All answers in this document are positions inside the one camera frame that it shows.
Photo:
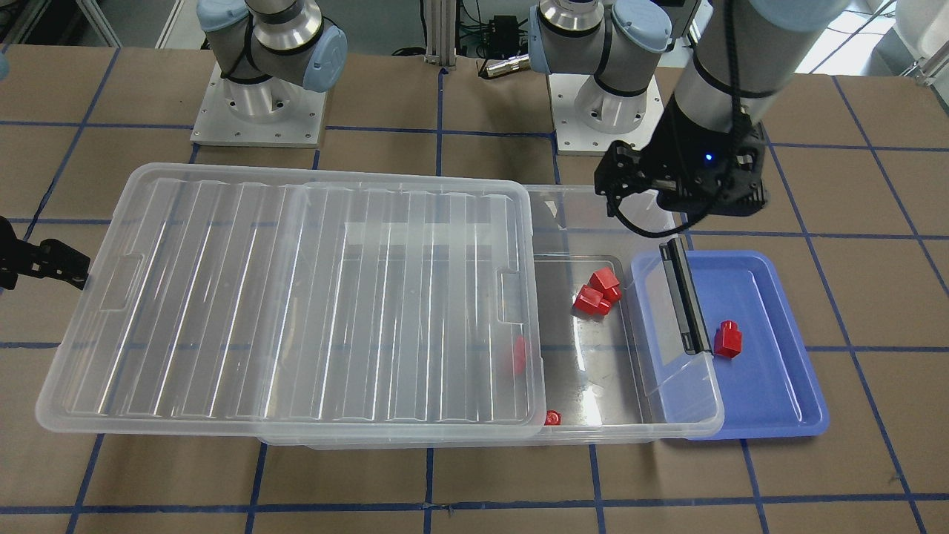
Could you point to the red block box corner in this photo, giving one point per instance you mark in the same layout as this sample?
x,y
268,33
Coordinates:
x,y
553,418

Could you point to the clear plastic storage box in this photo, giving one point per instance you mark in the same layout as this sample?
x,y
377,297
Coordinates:
x,y
590,364

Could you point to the red block pair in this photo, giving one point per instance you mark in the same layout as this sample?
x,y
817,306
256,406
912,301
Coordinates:
x,y
591,301
607,283

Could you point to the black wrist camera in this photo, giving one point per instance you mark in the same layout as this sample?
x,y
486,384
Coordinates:
x,y
620,174

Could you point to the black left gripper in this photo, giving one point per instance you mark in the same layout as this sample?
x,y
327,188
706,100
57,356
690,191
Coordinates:
x,y
679,148

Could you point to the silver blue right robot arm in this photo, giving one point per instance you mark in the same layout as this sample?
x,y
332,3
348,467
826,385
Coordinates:
x,y
275,63

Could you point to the red block lower pair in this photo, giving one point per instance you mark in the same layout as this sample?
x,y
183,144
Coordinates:
x,y
591,301

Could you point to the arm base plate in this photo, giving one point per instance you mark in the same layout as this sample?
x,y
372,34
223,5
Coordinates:
x,y
271,114
587,118

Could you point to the red block under lid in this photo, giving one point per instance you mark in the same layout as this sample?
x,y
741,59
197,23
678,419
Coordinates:
x,y
518,359

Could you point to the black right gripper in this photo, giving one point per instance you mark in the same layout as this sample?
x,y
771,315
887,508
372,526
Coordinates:
x,y
37,259

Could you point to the clear plastic box lid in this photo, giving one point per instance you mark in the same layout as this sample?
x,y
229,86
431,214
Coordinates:
x,y
272,302

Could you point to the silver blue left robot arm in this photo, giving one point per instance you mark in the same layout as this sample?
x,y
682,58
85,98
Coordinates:
x,y
745,57

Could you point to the blue plastic tray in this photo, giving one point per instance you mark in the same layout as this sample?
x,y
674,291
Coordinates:
x,y
768,390

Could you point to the red block upper pair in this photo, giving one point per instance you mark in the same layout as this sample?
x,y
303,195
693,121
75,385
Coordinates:
x,y
607,283

